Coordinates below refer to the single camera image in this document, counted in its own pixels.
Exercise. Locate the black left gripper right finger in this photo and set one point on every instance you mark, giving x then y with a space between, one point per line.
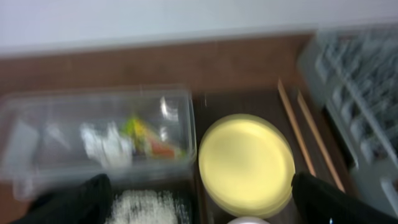
319 202

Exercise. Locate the clear plastic bin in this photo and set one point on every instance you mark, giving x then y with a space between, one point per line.
41 146

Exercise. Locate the black plastic bin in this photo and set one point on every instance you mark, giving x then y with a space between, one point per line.
180 186

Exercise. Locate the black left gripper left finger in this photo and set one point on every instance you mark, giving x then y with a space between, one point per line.
89 202

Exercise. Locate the pile of rice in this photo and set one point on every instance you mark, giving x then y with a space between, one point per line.
150 207

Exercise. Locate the white tissue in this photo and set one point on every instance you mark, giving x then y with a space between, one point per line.
110 147

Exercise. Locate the green snack wrapper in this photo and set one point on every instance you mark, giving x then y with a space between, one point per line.
148 142

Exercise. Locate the left wooden chopstick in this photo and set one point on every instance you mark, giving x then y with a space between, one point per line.
295 126

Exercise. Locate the yellow plate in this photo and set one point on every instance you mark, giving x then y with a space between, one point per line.
246 166

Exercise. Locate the right wooden chopstick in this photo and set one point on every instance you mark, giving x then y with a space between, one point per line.
311 122

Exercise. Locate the dark brown tray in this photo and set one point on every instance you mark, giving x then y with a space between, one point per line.
210 107

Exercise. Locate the grey dishwasher rack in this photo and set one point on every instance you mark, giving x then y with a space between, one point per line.
353 76

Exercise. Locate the wooden chopstick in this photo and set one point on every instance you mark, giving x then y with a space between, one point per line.
311 122
295 126

